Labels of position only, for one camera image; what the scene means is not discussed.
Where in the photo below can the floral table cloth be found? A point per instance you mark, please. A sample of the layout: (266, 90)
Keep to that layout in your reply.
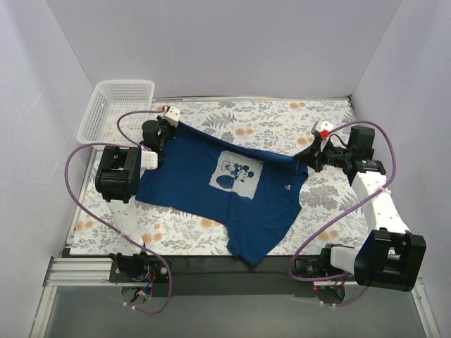
(279, 126)

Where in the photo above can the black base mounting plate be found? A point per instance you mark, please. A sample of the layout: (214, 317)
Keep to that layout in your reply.
(234, 286)

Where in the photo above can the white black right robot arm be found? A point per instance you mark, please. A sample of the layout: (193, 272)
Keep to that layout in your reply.
(391, 255)

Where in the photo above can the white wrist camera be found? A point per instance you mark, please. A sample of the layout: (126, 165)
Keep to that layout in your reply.
(321, 131)
(172, 115)

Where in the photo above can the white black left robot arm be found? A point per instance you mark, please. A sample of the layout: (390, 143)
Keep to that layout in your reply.
(118, 179)

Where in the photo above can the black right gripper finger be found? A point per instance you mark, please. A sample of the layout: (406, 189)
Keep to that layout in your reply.
(308, 154)
(313, 161)

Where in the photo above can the white plastic basket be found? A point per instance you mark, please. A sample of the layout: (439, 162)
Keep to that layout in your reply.
(115, 112)

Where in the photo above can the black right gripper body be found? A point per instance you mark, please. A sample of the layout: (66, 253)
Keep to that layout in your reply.
(315, 155)

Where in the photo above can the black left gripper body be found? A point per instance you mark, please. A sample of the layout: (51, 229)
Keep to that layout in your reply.
(163, 131)

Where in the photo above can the blue printed t-shirt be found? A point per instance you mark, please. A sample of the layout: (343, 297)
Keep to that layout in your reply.
(254, 193)

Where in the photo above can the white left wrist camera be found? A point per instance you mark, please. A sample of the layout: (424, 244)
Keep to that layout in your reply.
(172, 115)

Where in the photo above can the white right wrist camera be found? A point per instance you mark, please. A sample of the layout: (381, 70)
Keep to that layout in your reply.
(321, 131)

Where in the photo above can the aluminium frame rail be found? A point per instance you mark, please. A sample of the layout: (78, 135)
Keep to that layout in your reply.
(104, 270)

